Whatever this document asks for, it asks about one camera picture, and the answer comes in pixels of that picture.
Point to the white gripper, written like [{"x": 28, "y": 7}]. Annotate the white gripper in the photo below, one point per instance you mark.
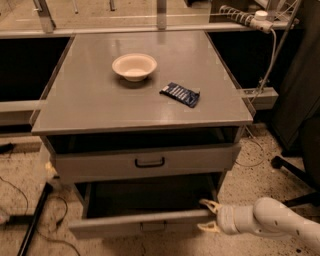
[{"x": 226, "y": 219}]

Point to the grey drawer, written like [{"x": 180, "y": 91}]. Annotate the grey drawer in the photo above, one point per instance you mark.
[
  {"x": 144, "y": 163},
  {"x": 140, "y": 206}
]

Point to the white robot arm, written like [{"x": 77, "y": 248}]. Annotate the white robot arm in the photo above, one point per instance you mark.
[{"x": 267, "y": 218}]

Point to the grey drawer cabinet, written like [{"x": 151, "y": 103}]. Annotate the grey drawer cabinet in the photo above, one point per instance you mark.
[{"x": 90, "y": 108}]

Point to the grey top drawer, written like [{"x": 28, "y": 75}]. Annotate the grey top drawer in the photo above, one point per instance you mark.
[{"x": 144, "y": 163}]

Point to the blue snack packet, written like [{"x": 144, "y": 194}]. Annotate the blue snack packet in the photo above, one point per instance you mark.
[{"x": 181, "y": 94}]

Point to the black office chair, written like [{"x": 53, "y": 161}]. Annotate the black office chair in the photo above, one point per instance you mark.
[{"x": 309, "y": 137}]

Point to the white bowl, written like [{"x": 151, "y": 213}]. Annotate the white bowl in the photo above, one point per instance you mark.
[{"x": 134, "y": 67}]

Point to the black floor stand bar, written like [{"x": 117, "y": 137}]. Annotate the black floor stand bar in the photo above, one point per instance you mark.
[{"x": 30, "y": 220}]

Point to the white power strip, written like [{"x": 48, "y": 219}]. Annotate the white power strip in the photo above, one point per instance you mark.
[{"x": 257, "y": 21}]

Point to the grey metal frame rail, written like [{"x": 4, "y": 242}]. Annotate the grey metal frame rail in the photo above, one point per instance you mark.
[{"x": 264, "y": 100}]

